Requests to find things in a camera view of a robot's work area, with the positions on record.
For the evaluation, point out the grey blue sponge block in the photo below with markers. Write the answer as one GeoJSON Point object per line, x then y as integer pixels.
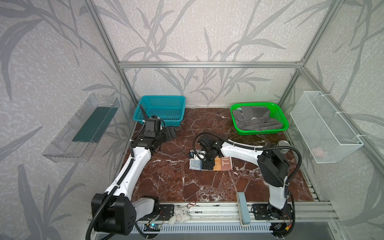
{"type": "Point", "coordinates": [244, 214]}

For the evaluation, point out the green lit circuit board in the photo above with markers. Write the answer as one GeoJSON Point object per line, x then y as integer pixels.
{"type": "Point", "coordinates": [152, 228]}

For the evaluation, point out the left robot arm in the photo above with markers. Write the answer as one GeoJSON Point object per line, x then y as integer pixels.
{"type": "Point", "coordinates": [113, 212]}

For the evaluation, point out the clear plastic wall bin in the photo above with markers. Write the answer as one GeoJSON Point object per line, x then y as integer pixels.
{"type": "Point", "coordinates": [79, 138]}

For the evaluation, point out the white plush toy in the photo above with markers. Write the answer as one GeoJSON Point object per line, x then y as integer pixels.
{"type": "Point", "coordinates": [181, 215]}

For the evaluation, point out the metal tin can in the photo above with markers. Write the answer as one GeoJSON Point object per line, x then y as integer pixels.
{"type": "Point", "coordinates": [283, 143]}

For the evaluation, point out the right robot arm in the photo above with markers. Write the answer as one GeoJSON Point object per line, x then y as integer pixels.
{"type": "Point", "coordinates": [273, 164]}

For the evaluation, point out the white wire mesh basket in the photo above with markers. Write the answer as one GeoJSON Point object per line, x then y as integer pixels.
{"type": "Point", "coordinates": [322, 125]}

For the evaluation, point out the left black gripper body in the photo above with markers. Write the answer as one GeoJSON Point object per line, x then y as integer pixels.
{"type": "Point", "coordinates": [169, 132]}

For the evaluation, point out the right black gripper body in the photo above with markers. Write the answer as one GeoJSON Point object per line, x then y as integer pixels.
{"type": "Point", "coordinates": [202, 153]}

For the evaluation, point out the printed rabbit towel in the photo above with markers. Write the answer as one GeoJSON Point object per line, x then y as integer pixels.
{"type": "Point", "coordinates": [221, 164]}

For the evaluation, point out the pink item in wire basket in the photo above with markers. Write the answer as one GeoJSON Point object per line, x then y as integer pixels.
{"type": "Point", "coordinates": [319, 153]}

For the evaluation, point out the grey towel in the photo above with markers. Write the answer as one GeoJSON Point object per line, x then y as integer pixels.
{"type": "Point", "coordinates": [252, 118]}

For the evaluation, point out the teal plastic basket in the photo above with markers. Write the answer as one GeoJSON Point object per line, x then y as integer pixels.
{"type": "Point", "coordinates": [171, 109]}

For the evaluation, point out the green plastic basket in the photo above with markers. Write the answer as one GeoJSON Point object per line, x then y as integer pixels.
{"type": "Point", "coordinates": [276, 113]}

